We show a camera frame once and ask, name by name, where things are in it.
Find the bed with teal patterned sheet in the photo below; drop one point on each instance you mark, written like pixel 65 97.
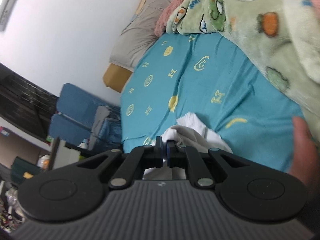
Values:
pixel 212 80

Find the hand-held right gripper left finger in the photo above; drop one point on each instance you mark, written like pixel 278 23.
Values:
pixel 162 152

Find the white wall air conditioner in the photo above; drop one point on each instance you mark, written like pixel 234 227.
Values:
pixel 10 2

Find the dark metal grille door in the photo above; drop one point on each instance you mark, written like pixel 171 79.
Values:
pixel 20 100

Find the white t-shirt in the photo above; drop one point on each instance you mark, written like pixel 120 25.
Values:
pixel 197 135

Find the grey pillow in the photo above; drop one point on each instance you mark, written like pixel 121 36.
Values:
pixel 135 42

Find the green cartoon printed blanket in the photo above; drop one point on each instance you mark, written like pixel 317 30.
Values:
pixel 275 42

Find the white and blue toy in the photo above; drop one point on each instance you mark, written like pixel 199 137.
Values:
pixel 83 144

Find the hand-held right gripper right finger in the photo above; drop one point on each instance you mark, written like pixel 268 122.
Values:
pixel 170 155

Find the white crumpled bag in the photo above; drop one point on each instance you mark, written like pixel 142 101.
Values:
pixel 43 162

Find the dark green padded chair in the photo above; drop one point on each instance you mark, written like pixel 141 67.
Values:
pixel 20 166

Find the pink fluffy blanket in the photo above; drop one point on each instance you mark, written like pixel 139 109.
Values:
pixel 170 12

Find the mustard yellow bed headboard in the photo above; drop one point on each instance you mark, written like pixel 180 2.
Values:
pixel 116 77

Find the blue covered chair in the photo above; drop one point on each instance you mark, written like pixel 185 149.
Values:
pixel 80 97
pixel 67 130

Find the person's left hand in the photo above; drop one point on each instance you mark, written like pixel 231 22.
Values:
pixel 305 152

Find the yellow green ball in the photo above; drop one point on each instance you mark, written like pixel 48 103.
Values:
pixel 82 157

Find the pile of colourful clutter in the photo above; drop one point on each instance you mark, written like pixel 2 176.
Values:
pixel 10 205

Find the yellow paper tag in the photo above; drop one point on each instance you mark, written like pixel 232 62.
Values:
pixel 28 175

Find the grey folded cloth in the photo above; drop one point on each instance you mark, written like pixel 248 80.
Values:
pixel 100 120

